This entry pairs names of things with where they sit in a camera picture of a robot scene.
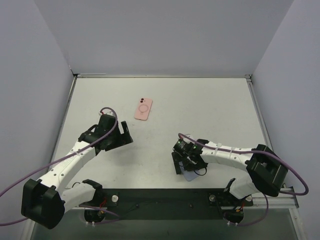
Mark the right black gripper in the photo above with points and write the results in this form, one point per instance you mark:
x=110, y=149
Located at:
x=180, y=159

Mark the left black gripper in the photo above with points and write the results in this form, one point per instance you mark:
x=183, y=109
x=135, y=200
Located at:
x=121, y=139

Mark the lavender phone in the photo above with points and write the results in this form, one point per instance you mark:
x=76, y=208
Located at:
x=190, y=175

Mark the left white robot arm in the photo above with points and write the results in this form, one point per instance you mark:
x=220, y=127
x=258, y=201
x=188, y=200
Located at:
x=46, y=200

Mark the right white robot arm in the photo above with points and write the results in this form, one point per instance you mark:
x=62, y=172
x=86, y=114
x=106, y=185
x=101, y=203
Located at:
x=264, y=174

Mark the pink phone case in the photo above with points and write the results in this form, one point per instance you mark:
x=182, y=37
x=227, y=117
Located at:
x=143, y=109

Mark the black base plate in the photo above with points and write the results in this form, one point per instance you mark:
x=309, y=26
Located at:
x=161, y=204

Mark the aluminium frame rail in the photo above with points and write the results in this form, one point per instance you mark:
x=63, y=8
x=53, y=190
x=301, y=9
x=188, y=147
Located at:
x=271, y=107

